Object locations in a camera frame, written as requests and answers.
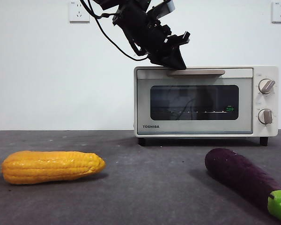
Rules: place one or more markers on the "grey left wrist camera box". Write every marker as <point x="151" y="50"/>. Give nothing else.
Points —
<point x="164" y="8"/>

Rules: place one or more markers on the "yellow corn cob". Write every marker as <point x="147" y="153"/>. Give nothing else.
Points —
<point x="50" y="167"/>

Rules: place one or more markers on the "cream Toshiba toaster oven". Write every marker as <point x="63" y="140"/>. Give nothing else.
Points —
<point x="264" y="70"/>

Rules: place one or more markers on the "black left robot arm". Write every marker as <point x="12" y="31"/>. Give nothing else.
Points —
<point x="138" y="25"/>

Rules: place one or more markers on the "purple eggplant with green stem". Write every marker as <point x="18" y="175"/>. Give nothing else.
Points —
<point x="235" y="172"/>

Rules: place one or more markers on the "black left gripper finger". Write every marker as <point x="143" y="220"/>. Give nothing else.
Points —
<point x="165" y="59"/>
<point x="179" y="57"/>

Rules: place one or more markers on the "round beige oven knob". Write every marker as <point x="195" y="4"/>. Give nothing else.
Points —
<point x="265" y="116"/>
<point x="266" y="86"/>

